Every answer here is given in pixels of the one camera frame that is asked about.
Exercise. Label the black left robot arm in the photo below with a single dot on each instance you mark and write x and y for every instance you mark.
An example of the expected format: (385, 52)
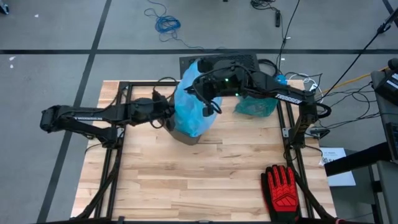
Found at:
(93, 116)

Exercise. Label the black electronic device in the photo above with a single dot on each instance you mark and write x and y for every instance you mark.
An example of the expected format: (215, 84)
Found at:
(387, 84)

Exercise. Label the teal used trash bag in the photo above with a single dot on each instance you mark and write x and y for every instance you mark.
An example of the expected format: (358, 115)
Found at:
(255, 107)

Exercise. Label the white printed paper sheet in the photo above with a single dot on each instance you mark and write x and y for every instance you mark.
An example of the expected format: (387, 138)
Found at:
(337, 165)

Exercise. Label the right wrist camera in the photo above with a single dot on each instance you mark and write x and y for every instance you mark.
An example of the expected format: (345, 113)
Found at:
(208, 111)

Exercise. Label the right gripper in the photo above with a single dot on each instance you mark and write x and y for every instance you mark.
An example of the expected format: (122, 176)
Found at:
(224, 81)

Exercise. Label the black bench beam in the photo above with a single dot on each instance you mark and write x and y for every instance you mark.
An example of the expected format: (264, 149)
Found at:
(357, 160)

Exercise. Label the red and black work glove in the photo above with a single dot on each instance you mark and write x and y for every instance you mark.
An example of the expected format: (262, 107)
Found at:
(281, 193)

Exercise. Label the light blue fresh trash bag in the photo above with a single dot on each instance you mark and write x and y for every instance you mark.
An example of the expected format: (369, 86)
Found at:
(189, 115)

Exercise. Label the black perforated computer case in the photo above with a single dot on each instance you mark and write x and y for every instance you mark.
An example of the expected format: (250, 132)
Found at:
(183, 68)

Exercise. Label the blue and black object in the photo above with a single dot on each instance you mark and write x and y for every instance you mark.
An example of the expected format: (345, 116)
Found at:
(3, 8)

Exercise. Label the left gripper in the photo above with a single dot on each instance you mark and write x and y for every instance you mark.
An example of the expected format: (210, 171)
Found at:
(160, 110)

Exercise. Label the black power strip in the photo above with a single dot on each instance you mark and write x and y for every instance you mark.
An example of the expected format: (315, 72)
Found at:
(277, 18)

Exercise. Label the grey cart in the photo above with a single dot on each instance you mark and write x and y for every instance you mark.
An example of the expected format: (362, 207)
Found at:
(387, 193)

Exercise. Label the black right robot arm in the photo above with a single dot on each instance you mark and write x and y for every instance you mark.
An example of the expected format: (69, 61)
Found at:
(292, 98)

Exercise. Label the black metal foot bracket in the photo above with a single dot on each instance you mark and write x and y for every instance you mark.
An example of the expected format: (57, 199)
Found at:
(318, 133)

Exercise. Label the white power strip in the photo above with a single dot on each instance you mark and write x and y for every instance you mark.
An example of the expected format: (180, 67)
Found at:
(313, 87)

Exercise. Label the black tripod pole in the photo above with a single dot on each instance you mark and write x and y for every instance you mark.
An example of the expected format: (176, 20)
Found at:
(357, 56)

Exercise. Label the silver corner bracket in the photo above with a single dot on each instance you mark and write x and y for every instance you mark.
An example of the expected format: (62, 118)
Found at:
(285, 132)

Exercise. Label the black aluminium table frame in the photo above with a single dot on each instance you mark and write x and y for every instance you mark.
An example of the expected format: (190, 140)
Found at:
(146, 83)

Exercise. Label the grey trash bin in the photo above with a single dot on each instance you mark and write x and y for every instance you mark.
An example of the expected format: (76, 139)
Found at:
(186, 140)

